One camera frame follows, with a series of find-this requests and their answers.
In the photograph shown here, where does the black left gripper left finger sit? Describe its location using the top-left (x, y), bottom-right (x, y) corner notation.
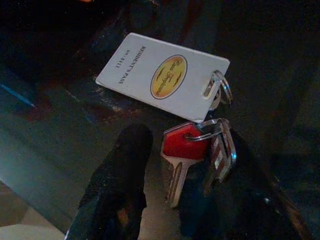
top-left (63, 123), bottom-right (154, 240)

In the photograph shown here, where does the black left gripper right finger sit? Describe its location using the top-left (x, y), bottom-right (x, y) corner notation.
top-left (182, 128), bottom-right (313, 240)

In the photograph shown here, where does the silver key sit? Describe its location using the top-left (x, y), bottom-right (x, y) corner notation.
top-left (202, 117), bottom-right (238, 196)

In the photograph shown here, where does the red head key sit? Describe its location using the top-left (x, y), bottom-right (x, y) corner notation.
top-left (160, 122), bottom-right (211, 209)

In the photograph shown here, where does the small silver key ring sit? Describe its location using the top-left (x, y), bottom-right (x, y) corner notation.
top-left (183, 119), bottom-right (221, 142)

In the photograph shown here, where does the white key card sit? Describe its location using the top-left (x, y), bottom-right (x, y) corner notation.
top-left (95, 32), bottom-right (231, 124)

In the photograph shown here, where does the large silver key ring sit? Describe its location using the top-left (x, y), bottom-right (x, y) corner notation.
top-left (206, 69), bottom-right (233, 111)

